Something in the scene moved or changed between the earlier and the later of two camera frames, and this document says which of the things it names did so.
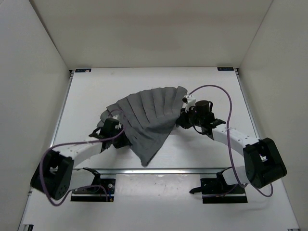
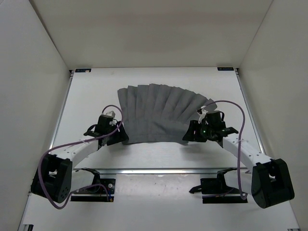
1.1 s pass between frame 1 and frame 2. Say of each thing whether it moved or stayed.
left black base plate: stayed
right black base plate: stayed
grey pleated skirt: moved
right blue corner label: stayed
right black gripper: moved
